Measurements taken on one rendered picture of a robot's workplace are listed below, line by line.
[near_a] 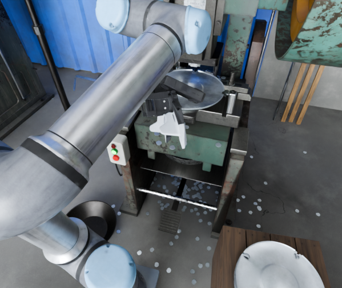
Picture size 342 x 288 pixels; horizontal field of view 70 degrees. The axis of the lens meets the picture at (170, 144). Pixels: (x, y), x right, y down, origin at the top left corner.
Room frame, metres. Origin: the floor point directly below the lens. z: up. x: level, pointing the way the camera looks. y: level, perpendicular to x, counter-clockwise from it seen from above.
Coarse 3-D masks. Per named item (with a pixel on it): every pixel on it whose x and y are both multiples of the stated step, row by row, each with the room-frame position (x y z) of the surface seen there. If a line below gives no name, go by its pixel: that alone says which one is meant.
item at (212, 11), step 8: (176, 0) 0.90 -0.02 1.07; (184, 0) 0.89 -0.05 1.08; (192, 0) 0.88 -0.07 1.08; (200, 0) 0.88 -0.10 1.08; (208, 0) 0.87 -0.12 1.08; (216, 0) 0.86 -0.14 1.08; (200, 8) 0.88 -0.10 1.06; (208, 8) 0.87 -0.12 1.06; (216, 40) 0.96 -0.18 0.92; (208, 48) 0.87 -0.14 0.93; (184, 56) 0.86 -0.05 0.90; (192, 56) 0.85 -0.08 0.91; (200, 56) 0.84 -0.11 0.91; (208, 56) 0.86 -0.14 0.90
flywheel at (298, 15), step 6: (294, 0) 1.05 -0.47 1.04; (300, 0) 0.97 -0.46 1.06; (306, 0) 0.96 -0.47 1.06; (312, 0) 0.90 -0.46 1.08; (294, 6) 1.00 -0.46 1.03; (300, 6) 0.94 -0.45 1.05; (306, 6) 0.93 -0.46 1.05; (294, 12) 0.96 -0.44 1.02; (300, 12) 0.90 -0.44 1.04; (306, 12) 0.89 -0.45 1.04; (294, 18) 0.92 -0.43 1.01; (300, 18) 0.85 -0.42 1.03; (294, 24) 0.88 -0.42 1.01; (300, 24) 0.78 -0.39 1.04; (294, 30) 0.84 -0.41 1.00; (294, 36) 0.81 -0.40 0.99
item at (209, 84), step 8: (176, 72) 0.97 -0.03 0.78; (184, 72) 0.97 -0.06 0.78; (200, 72) 0.97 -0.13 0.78; (184, 80) 0.89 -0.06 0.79; (192, 80) 0.89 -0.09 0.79; (200, 80) 0.90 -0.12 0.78; (208, 80) 0.90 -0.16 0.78; (216, 80) 0.90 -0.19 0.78; (200, 88) 0.83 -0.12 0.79; (208, 88) 0.84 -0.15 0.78; (216, 88) 0.84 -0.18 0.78; (208, 96) 0.78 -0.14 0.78; (216, 96) 0.78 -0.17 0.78; (184, 104) 0.73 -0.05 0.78; (192, 104) 0.73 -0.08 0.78; (200, 104) 0.73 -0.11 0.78; (208, 104) 0.73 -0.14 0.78
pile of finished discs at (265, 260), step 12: (252, 252) 0.36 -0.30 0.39; (264, 252) 0.36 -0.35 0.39; (276, 252) 0.36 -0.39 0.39; (288, 252) 0.36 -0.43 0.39; (240, 264) 0.32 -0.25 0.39; (252, 264) 0.32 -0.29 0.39; (264, 264) 0.32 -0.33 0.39; (276, 264) 0.32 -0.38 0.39; (288, 264) 0.32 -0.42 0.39; (300, 264) 0.32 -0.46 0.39; (240, 276) 0.28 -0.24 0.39; (252, 276) 0.28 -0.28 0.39; (264, 276) 0.28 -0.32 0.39; (276, 276) 0.28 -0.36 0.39; (288, 276) 0.28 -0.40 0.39; (300, 276) 0.28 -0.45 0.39; (312, 276) 0.28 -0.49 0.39
